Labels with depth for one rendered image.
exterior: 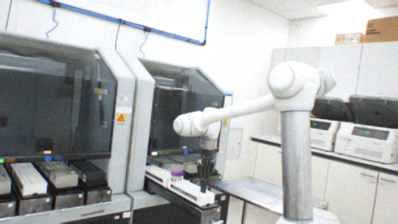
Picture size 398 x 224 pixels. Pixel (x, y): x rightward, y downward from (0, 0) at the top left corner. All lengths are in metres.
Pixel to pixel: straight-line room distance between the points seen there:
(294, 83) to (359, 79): 2.93
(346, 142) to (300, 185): 2.58
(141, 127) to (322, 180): 2.50
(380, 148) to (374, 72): 0.89
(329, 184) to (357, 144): 0.56
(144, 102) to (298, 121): 1.04
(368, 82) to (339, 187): 1.24
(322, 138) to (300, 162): 2.67
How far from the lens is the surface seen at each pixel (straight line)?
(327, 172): 3.73
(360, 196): 3.61
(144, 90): 1.81
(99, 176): 1.76
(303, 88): 1.03
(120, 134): 1.77
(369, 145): 3.54
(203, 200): 1.56
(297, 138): 1.05
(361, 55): 3.96
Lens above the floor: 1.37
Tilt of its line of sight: 3 degrees down
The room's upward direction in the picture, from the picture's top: 7 degrees clockwise
